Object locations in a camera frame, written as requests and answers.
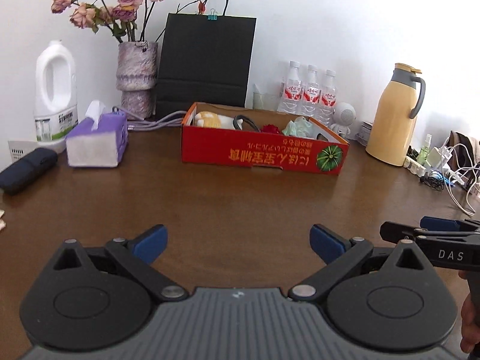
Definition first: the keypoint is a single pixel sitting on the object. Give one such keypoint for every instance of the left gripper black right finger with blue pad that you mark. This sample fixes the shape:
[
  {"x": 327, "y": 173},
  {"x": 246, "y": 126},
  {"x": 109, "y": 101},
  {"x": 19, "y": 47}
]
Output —
[{"x": 387, "y": 299}]

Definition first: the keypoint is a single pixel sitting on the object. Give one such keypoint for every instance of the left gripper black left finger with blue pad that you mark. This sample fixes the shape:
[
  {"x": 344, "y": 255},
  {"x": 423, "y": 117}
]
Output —
[{"x": 90, "y": 298}]

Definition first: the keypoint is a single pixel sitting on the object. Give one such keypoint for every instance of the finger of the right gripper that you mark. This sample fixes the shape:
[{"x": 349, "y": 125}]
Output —
[
  {"x": 449, "y": 225},
  {"x": 396, "y": 232}
]

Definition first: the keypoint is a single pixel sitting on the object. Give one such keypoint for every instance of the red fabric rose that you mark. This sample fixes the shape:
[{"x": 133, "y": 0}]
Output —
[{"x": 271, "y": 128}]

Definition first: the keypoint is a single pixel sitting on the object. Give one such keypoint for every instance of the person's hand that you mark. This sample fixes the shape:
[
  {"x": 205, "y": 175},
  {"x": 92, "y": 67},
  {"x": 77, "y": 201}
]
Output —
[{"x": 470, "y": 333}]

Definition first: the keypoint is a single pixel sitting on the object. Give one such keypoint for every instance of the black earphones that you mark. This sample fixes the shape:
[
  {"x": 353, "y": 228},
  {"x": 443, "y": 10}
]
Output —
[{"x": 433, "y": 180}]

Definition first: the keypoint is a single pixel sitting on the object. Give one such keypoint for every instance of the white power strip with chargers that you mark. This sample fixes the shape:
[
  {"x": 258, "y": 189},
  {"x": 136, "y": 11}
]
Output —
[{"x": 460, "y": 184}]

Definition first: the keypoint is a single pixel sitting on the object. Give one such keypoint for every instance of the brown bag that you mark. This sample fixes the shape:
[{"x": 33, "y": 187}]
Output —
[{"x": 466, "y": 150}]

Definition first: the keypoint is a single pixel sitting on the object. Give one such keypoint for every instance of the green spray bottle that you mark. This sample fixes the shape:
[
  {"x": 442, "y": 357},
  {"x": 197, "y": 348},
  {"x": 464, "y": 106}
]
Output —
[{"x": 425, "y": 150}]

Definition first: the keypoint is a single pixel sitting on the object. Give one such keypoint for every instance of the yellow thermos jug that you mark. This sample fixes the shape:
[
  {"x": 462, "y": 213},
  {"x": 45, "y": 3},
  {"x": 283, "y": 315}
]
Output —
[{"x": 395, "y": 117}]

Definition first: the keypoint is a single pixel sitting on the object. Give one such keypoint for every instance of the red cardboard box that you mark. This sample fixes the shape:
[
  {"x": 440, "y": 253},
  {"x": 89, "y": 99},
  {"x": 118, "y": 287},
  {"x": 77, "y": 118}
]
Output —
[{"x": 246, "y": 147}]

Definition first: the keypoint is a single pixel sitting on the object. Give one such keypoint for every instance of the small card box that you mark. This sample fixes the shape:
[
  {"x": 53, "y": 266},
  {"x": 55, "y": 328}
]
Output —
[{"x": 364, "y": 132}]

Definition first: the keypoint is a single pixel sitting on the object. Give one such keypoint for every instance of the white robot figurine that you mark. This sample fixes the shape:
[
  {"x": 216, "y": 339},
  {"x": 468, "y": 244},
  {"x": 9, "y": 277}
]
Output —
[{"x": 343, "y": 118}]

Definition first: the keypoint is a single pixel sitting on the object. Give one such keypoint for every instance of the green white crumpled cloth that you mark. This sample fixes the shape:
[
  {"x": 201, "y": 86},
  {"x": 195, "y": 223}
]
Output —
[{"x": 300, "y": 127}]

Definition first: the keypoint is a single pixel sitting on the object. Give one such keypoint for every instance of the right water bottle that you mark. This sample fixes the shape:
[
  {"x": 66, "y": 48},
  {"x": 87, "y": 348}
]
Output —
[{"x": 328, "y": 99}]

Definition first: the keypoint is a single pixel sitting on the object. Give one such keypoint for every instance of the water bottle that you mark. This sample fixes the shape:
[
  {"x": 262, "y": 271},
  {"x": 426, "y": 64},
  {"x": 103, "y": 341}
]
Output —
[
  {"x": 328, "y": 99},
  {"x": 292, "y": 90},
  {"x": 311, "y": 93}
]

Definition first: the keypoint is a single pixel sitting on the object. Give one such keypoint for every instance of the dark blue case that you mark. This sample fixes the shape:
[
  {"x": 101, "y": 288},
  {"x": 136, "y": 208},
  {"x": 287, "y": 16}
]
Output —
[{"x": 19, "y": 175}]

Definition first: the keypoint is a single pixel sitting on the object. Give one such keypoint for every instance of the purple tissue pack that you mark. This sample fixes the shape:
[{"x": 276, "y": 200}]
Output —
[{"x": 99, "y": 140}]

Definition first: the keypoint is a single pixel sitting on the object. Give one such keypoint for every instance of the left water bottle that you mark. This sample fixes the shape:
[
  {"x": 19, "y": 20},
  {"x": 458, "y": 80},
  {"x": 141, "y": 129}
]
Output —
[{"x": 292, "y": 90}]

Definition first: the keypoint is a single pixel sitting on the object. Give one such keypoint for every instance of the middle water bottle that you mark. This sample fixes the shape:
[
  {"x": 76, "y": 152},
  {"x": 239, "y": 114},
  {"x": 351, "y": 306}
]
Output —
[{"x": 311, "y": 93}]

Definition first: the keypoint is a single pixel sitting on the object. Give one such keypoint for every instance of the clear drinking glass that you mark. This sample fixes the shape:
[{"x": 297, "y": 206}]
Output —
[{"x": 263, "y": 101}]

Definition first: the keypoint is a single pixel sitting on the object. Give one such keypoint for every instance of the plush toy cat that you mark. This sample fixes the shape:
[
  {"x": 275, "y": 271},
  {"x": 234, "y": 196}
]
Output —
[{"x": 207, "y": 119}]

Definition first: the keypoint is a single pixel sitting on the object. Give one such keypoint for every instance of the white detergent bottle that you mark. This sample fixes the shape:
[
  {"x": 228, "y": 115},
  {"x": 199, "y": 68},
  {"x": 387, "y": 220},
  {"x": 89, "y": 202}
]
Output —
[{"x": 55, "y": 107}]

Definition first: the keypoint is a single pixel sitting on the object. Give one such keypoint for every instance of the purple white ceramic vase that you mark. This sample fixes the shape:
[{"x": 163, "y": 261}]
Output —
[{"x": 136, "y": 76}]

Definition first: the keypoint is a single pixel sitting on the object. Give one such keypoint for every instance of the black paper bag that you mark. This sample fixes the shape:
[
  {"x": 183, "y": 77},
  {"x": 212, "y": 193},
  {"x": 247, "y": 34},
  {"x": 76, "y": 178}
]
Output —
[{"x": 203, "y": 60}]

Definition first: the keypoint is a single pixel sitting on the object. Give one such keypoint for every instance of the teal binder clip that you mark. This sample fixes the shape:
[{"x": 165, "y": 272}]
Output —
[{"x": 213, "y": 15}]

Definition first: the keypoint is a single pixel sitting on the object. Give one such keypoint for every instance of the dried pink roses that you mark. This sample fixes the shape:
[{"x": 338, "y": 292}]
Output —
[{"x": 126, "y": 20}]

